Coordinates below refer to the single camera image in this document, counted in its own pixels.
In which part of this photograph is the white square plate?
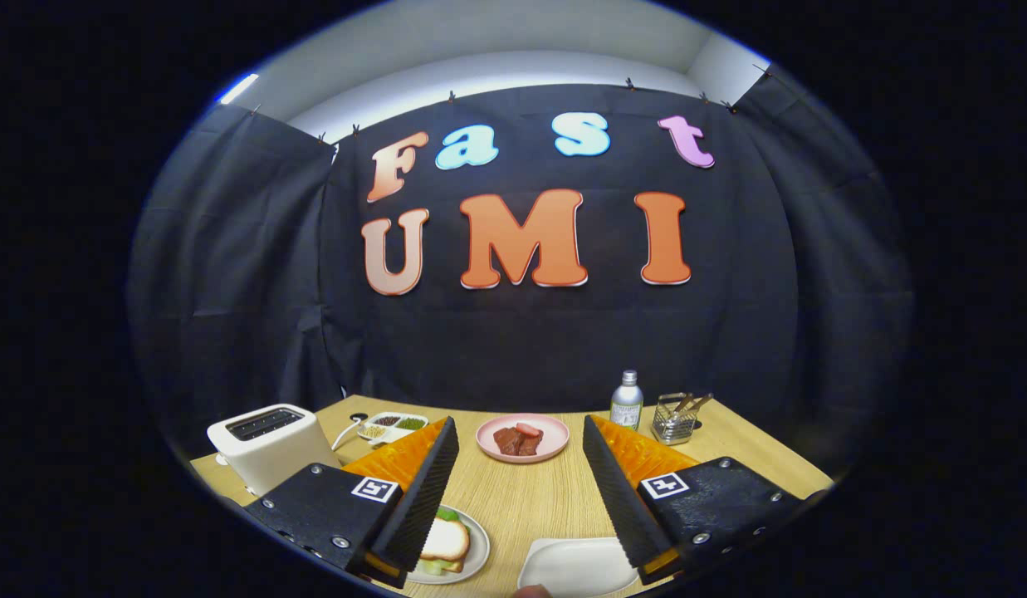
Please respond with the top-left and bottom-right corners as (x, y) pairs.
(517, 537), (640, 598)

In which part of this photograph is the white toaster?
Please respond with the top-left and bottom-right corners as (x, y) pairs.
(207, 404), (341, 497)

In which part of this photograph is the white divided dish with beans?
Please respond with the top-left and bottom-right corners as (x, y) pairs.
(357, 412), (429, 445)

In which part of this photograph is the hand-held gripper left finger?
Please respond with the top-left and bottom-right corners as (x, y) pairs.
(243, 416), (461, 589)

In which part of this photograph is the small ceiling light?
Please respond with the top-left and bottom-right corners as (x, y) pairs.
(217, 73), (261, 105)

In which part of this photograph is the toasted bread slice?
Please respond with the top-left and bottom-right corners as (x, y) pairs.
(419, 518), (471, 562)

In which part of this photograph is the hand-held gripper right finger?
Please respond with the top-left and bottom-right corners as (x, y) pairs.
(582, 414), (821, 585)

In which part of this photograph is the pink round plate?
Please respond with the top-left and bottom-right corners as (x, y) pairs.
(476, 414), (570, 463)

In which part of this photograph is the wire utensil basket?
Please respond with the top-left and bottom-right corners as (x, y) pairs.
(651, 392), (715, 446)

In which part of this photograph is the black backdrop cloth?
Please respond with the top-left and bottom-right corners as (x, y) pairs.
(127, 71), (912, 466)

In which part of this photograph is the brown meat piece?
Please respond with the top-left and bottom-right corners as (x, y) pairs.
(493, 426), (544, 457)

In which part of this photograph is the silver bottle with green label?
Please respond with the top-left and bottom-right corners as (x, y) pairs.
(610, 370), (644, 431)

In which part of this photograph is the white round plate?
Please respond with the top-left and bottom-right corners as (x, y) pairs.
(407, 505), (491, 586)

